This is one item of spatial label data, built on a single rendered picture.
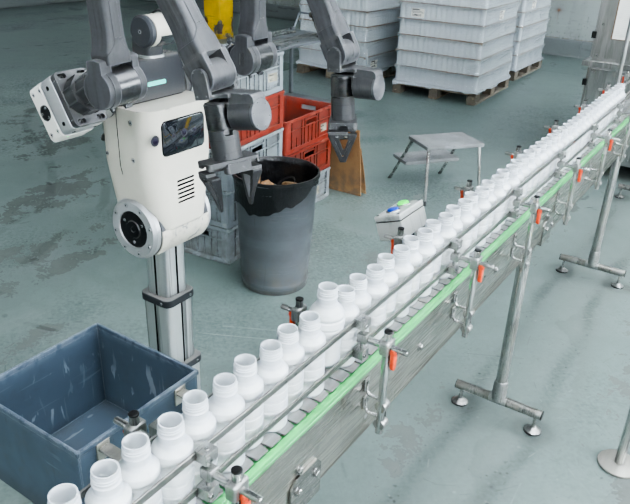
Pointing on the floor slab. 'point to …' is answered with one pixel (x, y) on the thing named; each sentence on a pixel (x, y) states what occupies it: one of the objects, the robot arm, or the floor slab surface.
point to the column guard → (219, 17)
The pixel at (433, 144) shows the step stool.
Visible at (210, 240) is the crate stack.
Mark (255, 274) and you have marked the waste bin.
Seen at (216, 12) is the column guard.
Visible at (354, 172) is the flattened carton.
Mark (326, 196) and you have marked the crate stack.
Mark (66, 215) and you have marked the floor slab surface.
